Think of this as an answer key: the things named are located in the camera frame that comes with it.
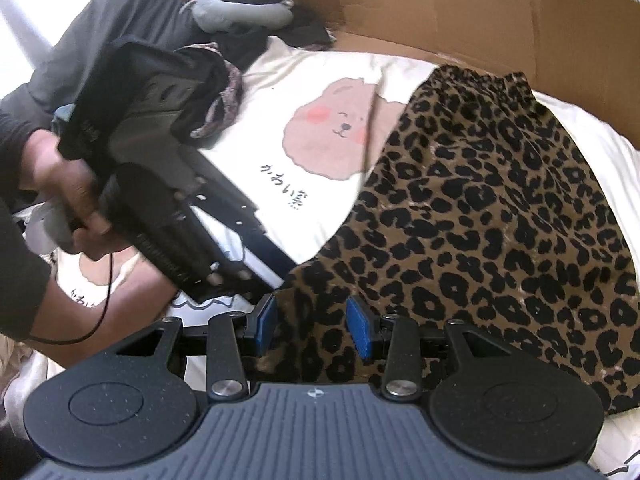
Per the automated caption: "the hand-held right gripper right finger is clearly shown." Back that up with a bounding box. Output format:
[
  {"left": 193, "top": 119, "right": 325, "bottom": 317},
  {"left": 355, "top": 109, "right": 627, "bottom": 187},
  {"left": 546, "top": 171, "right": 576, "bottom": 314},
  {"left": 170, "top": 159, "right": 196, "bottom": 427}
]
[{"left": 346, "top": 295, "right": 498, "bottom": 402}]

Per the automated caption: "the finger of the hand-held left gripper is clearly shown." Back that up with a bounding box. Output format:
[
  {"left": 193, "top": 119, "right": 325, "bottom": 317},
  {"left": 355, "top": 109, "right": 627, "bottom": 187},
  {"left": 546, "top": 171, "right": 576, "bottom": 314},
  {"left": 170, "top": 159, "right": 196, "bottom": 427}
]
[
  {"left": 197, "top": 255, "right": 282, "bottom": 307},
  {"left": 190, "top": 192, "right": 303, "bottom": 287}
]

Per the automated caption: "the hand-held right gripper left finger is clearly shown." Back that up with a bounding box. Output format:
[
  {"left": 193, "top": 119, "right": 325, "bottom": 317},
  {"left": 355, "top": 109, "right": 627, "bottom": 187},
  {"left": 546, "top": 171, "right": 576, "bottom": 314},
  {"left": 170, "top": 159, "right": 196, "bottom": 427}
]
[{"left": 116, "top": 292, "right": 279, "bottom": 402}]

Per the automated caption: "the leopard print garment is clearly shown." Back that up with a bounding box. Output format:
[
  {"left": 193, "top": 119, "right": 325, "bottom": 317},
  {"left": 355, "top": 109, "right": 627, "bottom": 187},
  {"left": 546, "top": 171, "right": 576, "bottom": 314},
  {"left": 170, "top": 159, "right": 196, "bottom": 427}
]
[{"left": 280, "top": 64, "right": 640, "bottom": 417}]

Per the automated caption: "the person's left forearm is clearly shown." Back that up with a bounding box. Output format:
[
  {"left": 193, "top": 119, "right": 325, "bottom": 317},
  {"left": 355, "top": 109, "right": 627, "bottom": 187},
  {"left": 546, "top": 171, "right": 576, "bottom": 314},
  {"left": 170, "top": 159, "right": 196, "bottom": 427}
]
[{"left": 0, "top": 110, "right": 57, "bottom": 343}]

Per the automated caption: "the person's left hand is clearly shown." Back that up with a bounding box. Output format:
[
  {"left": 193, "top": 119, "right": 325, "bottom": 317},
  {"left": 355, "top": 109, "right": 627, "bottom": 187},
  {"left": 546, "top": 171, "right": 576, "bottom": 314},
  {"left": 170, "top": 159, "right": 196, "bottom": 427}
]
[{"left": 22, "top": 129, "right": 137, "bottom": 262}]

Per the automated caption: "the floral patterned cloth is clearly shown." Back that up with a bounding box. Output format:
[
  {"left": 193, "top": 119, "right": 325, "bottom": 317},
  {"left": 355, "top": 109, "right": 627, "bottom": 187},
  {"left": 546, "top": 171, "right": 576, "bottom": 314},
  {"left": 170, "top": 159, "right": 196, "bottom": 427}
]
[{"left": 175, "top": 42, "right": 247, "bottom": 142}]

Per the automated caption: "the cream bear printed blanket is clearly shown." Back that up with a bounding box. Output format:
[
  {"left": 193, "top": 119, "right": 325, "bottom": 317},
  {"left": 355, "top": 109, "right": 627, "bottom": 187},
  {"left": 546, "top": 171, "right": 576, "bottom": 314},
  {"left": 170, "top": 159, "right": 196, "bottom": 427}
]
[{"left": 0, "top": 35, "right": 640, "bottom": 480}]

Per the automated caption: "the dark grey cloth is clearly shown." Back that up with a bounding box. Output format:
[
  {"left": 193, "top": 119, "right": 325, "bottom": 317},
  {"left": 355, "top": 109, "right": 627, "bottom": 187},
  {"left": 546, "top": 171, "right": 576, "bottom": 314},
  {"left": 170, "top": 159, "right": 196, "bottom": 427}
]
[{"left": 0, "top": 0, "right": 202, "bottom": 117}]

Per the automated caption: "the cardboard box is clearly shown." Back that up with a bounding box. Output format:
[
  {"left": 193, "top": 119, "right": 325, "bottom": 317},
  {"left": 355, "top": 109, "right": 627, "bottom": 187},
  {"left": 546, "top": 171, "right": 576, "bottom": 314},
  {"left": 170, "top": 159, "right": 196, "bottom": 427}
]
[{"left": 240, "top": 0, "right": 640, "bottom": 152}]

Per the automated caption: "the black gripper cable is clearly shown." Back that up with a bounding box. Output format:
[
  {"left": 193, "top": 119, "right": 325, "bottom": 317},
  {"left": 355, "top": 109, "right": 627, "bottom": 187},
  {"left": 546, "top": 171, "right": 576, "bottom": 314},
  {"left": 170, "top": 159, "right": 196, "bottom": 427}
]
[{"left": 27, "top": 252, "right": 117, "bottom": 347}]

